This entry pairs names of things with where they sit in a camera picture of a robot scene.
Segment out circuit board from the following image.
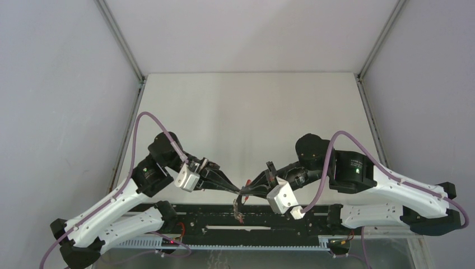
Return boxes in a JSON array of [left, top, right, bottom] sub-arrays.
[[328, 239, 351, 249], [161, 238, 180, 247]]

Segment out left circuit board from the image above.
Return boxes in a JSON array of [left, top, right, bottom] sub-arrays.
[[161, 238, 180, 247]]

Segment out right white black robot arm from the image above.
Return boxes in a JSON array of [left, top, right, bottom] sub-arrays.
[[239, 133, 465, 236]]

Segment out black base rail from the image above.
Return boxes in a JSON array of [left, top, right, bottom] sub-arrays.
[[126, 202, 364, 247]]

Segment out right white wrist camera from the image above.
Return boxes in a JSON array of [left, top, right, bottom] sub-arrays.
[[266, 177, 305, 220]]

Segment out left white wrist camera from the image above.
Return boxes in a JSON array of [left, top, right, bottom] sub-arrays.
[[174, 163, 200, 192]]

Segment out right circuit board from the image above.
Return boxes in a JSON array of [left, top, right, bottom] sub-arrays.
[[328, 239, 351, 249]]

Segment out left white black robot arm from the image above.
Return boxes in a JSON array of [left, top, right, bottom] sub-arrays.
[[50, 132, 240, 268]]

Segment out red grey keyring holder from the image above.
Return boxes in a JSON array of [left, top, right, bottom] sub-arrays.
[[233, 179, 252, 225]]

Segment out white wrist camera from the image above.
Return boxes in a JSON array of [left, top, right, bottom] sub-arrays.
[[266, 177, 305, 220], [174, 163, 200, 192]]

